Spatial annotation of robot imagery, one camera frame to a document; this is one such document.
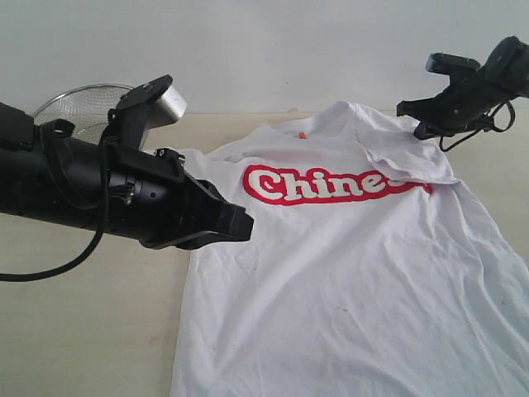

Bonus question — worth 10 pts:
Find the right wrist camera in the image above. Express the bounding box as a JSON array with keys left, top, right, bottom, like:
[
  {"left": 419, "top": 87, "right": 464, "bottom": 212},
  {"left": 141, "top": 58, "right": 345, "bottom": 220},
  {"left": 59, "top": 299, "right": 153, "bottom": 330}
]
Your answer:
[{"left": 425, "top": 53, "right": 481, "bottom": 84}]

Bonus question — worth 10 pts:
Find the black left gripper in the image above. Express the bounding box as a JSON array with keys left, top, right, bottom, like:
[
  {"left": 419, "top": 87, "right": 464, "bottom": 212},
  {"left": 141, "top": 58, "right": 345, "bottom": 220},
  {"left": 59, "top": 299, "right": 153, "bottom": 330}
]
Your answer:
[{"left": 105, "top": 144, "right": 254, "bottom": 251}]

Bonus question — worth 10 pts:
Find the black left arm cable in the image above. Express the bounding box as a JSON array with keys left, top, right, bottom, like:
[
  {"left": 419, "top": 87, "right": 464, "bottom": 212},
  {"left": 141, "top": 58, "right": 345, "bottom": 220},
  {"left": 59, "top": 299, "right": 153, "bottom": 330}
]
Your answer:
[{"left": 0, "top": 144, "right": 112, "bottom": 283}]

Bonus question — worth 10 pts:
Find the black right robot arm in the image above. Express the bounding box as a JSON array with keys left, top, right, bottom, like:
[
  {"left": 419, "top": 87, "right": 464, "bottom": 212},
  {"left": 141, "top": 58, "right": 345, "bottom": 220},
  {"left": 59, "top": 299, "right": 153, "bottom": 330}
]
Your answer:
[{"left": 396, "top": 36, "right": 528, "bottom": 140}]

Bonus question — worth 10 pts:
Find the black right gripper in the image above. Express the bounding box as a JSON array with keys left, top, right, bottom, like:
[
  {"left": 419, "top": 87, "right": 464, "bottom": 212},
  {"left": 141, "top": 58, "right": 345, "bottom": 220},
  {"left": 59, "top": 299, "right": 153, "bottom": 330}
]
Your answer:
[{"left": 396, "top": 74, "right": 500, "bottom": 140}]

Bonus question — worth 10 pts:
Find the metal wire mesh basket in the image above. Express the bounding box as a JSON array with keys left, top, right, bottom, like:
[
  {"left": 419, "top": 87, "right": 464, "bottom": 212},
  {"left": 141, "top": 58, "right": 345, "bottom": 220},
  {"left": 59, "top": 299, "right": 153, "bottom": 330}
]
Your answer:
[{"left": 33, "top": 84, "right": 148, "bottom": 145}]

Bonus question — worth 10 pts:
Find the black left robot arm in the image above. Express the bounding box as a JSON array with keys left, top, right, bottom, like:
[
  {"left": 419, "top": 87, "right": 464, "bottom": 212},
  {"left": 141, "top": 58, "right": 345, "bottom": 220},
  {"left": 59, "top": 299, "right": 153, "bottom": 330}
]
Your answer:
[{"left": 1, "top": 104, "right": 254, "bottom": 251}]

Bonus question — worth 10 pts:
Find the white t-shirt red print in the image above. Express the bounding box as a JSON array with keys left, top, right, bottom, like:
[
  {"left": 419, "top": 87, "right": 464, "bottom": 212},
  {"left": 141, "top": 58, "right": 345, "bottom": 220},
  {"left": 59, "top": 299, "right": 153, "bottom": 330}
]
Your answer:
[{"left": 170, "top": 102, "right": 528, "bottom": 396}]

